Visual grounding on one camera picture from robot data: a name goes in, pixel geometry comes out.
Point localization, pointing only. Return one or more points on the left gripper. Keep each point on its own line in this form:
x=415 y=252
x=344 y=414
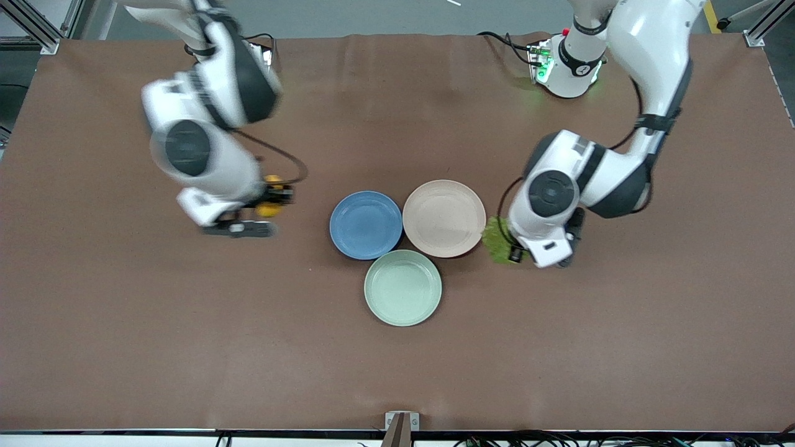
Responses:
x=577 y=225

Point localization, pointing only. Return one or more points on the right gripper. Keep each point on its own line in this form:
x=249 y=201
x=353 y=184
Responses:
x=274 y=195

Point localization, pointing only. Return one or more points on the yellow lemon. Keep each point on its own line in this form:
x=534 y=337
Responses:
x=268 y=210

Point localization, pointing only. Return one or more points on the green lettuce leaf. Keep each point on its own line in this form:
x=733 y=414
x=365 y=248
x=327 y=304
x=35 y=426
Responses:
x=495 y=239

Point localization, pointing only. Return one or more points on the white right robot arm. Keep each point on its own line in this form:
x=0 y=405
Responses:
x=186 y=149

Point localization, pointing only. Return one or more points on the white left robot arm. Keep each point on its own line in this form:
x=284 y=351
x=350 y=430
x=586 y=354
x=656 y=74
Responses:
x=652 y=37

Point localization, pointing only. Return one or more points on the beige plate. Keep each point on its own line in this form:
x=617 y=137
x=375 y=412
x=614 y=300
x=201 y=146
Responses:
x=444 y=218

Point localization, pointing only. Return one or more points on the blue plate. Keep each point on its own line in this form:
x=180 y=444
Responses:
x=365 y=225

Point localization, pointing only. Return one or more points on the light green plate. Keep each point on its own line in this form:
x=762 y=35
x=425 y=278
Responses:
x=402 y=288

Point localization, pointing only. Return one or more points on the brown table cover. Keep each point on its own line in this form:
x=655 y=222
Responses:
x=186 y=310

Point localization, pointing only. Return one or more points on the yellow floor tape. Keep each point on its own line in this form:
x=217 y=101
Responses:
x=708 y=12

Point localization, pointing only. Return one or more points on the grey metal bracket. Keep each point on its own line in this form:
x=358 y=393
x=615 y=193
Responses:
x=401 y=428

